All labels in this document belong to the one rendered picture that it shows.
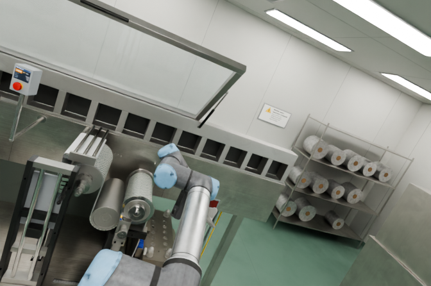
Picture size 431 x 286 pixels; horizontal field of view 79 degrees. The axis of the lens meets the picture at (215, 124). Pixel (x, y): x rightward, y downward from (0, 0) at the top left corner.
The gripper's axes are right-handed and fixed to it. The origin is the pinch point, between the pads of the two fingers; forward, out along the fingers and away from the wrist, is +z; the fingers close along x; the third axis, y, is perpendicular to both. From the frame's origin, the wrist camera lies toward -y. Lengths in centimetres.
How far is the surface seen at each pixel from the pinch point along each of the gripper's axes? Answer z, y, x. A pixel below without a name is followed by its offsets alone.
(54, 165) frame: -49, -32, 14
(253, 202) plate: 39, 43, 44
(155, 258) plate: 14.3, -22.8, 29.8
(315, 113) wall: 106, 291, 202
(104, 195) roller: -23, -25, 38
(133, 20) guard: -80, 15, -1
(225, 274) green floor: 151, 21, 146
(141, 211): -11.6, -16.6, 23.2
